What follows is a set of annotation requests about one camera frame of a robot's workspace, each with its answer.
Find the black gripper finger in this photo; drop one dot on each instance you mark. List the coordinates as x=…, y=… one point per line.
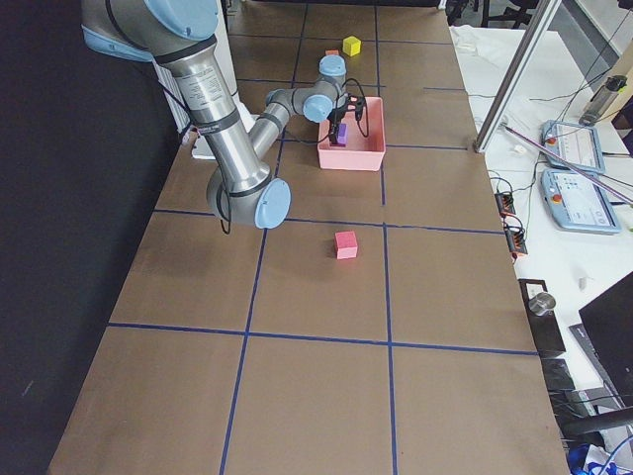
x=333, y=132

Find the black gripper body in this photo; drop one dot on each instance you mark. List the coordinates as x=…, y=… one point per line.
x=337, y=118

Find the purple foam block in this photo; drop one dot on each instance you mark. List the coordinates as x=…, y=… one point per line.
x=341, y=136

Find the pink foam block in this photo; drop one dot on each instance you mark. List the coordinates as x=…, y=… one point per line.
x=346, y=245

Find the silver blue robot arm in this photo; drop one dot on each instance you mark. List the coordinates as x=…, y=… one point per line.
x=181, y=37

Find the pink plastic bin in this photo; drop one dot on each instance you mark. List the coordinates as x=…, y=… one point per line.
x=359, y=153

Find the yellow foam block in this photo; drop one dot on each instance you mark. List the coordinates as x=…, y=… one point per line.
x=351, y=46

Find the white pillar with base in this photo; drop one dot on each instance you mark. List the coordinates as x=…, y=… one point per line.
x=206, y=80

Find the far orange connector block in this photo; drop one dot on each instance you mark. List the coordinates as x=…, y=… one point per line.
x=505, y=203

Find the orange connector block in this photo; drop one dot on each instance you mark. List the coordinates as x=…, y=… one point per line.
x=515, y=239
x=505, y=203

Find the near orange connector block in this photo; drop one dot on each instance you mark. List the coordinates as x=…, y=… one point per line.
x=515, y=239

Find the far teach pendant tablet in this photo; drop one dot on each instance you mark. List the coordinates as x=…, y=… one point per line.
x=574, y=143

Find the teach pendant tablet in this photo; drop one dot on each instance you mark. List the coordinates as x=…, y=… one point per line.
x=576, y=204
x=574, y=143

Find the near teach pendant tablet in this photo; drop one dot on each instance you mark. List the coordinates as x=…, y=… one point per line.
x=576, y=204

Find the grey water bottle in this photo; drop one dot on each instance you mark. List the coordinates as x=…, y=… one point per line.
x=602, y=99

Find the small metal cup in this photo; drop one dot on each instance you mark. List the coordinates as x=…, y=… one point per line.
x=541, y=304

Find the black box under cup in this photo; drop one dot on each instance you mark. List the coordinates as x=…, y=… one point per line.
x=545, y=330

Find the black monitor corner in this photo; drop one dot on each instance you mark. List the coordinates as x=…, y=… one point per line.
x=608, y=322

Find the aluminium frame post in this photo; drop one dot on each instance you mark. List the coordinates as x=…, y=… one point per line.
x=536, y=29

